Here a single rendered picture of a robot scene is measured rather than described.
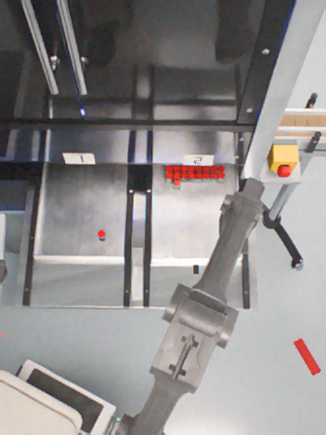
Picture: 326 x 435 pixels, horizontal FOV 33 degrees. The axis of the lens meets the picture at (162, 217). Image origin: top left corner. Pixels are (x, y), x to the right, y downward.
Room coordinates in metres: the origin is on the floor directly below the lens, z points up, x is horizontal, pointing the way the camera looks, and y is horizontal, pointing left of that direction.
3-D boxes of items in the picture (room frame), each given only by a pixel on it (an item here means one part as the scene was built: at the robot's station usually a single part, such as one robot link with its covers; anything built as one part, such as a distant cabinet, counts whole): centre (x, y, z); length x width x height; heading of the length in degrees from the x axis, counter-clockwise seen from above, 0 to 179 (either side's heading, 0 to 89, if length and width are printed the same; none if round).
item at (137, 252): (0.41, 0.07, 0.91); 0.14 x 0.03 x 0.06; 0
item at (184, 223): (0.62, -0.10, 0.90); 0.34 x 0.26 x 0.04; 0
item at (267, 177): (0.78, -0.37, 0.87); 0.14 x 0.13 x 0.02; 179
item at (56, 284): (0.56, 0.07, 0.87); 0.70 x 0.48 x 0.02; 89
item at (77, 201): (0.63, 0.24, 0.90); 0.34 x 0.26 x 0.04; 179
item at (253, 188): (0.48, -0.19, 1.29); 0.11 x 0.09 x 0.12; 155
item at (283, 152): (0.74, -0.35, 0.99); 0.08 x 0.07 x 0.07; 179
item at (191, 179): (0.71, -0.10, 0.90); 0.18 x 0.02 x 0.05; 90
